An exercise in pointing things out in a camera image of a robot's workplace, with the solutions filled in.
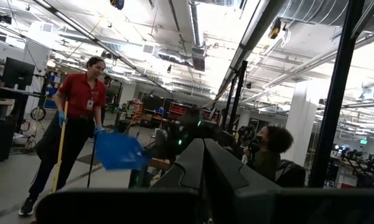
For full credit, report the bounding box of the yellow broom handle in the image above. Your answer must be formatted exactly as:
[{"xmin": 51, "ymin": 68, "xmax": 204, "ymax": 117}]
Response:
[{"xmin": 51, "ymin": 100, "xmax": 69, "ymax": 194}]

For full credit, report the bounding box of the black aluminium table frame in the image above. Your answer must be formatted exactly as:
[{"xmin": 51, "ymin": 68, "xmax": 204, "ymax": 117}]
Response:
[{"xmin": 307, "ymin": 0, "xmax": 374, "ymax": 188}]

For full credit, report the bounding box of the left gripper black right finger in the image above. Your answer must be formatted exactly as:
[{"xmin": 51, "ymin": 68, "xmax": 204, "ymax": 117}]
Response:
[{"xmin": 204, "ymin": 139, "xmax": 374, "ymax": 224}]

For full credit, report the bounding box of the thin black pole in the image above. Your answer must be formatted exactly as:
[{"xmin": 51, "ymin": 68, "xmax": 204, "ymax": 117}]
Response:
[{"xmin": 86, "ymin": 133, "xmax": 98, "ymax": 189}]

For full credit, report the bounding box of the wooden workbench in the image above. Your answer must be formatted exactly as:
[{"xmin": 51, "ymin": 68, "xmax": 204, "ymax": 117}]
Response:
[{"xmin": 149, "ymin": 157, "xmax": 172, "ymax": 171}]

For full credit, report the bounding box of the black chair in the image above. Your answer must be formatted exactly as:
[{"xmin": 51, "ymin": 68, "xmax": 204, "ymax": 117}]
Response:
[{"xmin": 275, "ymin": 159, "xmax": 306, "ymax": 188}]

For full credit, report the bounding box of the red storage bin rack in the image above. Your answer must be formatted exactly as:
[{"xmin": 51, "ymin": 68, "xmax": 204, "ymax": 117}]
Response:
[{"xmin": 167, "ymin": 103, "xmax": 190, "ymax": 121}]

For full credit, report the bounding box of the black station frame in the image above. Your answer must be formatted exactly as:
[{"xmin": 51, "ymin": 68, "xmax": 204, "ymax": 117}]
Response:
[{"xmin": 220, "ymin": 60, "xmax": 248, "ymax": 134}]

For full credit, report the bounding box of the black monitor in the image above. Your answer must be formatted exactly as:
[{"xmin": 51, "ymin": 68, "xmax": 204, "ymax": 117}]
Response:
[{"xmin": 1, "ymin": 57, "xmax": 35, "ymax": 91}]

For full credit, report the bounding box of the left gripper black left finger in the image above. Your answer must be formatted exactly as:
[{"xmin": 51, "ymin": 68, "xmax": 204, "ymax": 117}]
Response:
[{"xmin": 35, "ymin": 138, "xmax": 205, "ymax": 224}]

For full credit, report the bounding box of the person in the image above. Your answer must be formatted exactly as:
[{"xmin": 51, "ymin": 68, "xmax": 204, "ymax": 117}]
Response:
[
  {"xmin": 17, "ymin": 55, "xmax": 108, "ymax": 217},
  {"xmin": 243, "ymin": 125, "xmax": 295, "ymax": 183}
]

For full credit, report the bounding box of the blue plastic basket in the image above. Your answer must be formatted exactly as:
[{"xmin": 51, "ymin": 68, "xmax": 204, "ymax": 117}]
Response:
[{"xmin": 95, "ymin": 132, "xmax": 149, "ymax": 171}]

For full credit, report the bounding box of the black cabinet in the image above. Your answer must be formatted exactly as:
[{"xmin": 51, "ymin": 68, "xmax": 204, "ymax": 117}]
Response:
[{"xmin": 0, "ymin": 118, "xmax": 16, "ymax": 165}]

